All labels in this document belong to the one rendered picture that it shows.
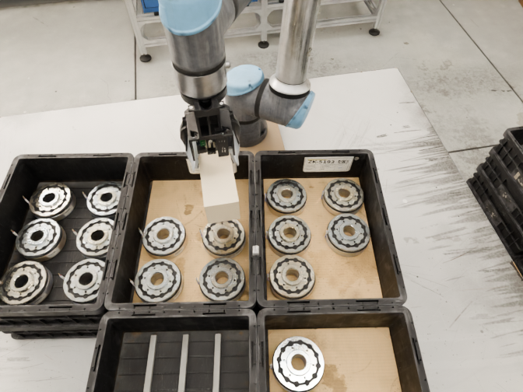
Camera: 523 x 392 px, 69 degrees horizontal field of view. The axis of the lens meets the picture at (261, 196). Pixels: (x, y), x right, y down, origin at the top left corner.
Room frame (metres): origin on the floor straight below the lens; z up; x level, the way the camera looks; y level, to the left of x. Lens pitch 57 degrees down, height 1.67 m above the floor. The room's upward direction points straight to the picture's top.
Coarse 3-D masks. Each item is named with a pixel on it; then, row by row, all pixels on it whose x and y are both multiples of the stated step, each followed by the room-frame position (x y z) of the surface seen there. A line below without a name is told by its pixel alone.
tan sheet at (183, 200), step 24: (168, 192) 0.56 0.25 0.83; (192, 192) 0.56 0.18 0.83; (240, 192) 0.57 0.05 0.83; (168, 216) 0.49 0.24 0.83; (192, 216) 0.49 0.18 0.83; (240, 216) 0.49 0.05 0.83; (192, 240) 0.42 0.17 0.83; (192, 264) 0.36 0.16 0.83; (240, 264) 0.36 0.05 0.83; (192, 288) 0.30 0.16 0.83
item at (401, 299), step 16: (256, 160) 0.59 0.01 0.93; (368, 160) 0.60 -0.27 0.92; (256, 176) 0.55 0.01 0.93; (256, 192) 0.50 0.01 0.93; (256, 208) 0.45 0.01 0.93; (384, 208) 0.45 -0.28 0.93; (256, 224) 0.41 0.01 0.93; (384, 224) 0.41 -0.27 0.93; (256, 240) 0.37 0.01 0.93; (256, 256) 0.34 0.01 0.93; (256, 272) 0.30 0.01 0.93; (400, 272) 0.30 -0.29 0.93; (400, 288) 0.27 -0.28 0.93; (272, 304) 0.23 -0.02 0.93; (288, 304) 0.23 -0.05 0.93; (304, 304) 0.23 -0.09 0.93; (320, 304) 0.23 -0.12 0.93; (336, 304) 0.23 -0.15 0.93; (352, 304) 0.23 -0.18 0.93; (368, 304) 0.23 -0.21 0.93; (384, 304) 0.23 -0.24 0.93; (400, 304) 0.23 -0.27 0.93
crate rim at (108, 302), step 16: (128, 192) 0.50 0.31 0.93; (128, 208) 0.45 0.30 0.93; (112, 272) 0.30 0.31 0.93; (112, 288) 0.27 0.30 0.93; (112, 304) 0.23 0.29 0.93; (128, 304) 0.23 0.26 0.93; (144, 304) 0.23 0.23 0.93; (160, 304) 0.23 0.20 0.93; (176, 304) 0.23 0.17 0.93; (192, 304) 0.23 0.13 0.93; (240, 304) 0.23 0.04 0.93
